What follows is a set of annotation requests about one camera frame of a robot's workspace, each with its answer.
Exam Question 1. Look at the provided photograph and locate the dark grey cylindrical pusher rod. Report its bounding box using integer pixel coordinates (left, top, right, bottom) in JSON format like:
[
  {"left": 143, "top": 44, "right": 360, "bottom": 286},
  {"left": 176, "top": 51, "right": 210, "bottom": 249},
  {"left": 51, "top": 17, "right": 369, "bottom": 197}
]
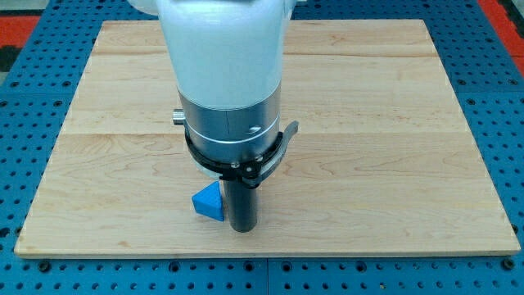
[{"left": 223, "top": 181, "right": 258, "bottom": 233}]

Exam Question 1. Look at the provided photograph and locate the silver flange with black clamp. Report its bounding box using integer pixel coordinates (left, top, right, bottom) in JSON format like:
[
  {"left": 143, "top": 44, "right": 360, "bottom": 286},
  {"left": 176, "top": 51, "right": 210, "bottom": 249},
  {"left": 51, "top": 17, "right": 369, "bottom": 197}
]
[{"left": 179, "top": 87, "right": 299, "bottom": 189}]

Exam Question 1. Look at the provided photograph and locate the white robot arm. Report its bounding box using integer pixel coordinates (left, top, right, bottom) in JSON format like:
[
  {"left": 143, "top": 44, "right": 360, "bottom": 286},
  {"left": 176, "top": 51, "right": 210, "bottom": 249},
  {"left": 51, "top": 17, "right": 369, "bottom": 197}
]
[{"left": 129, "top": 0, "right": 299, "bottom": 232}]

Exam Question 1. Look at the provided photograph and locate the blue triangle block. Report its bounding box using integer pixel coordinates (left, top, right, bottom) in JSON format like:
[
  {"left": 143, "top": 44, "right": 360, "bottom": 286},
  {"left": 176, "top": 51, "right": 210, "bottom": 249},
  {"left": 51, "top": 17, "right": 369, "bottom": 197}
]
[{"left": 192, "top": 181, "right": 225, "bottom": 222}]

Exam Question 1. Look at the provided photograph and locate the light wooden board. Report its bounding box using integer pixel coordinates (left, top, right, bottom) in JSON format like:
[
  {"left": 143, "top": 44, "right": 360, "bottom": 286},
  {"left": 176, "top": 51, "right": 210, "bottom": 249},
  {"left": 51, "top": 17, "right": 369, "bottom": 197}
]
[{"left": 15, "top": 20, "right": 521, "bottom": 259}]

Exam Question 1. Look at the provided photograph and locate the blue perforated metal base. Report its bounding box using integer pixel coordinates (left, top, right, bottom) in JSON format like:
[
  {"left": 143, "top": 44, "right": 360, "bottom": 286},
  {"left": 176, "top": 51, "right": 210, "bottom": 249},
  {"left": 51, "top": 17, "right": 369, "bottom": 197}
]
[{"left": 1, "top": 0, "right": 523, "bottom": 294}]

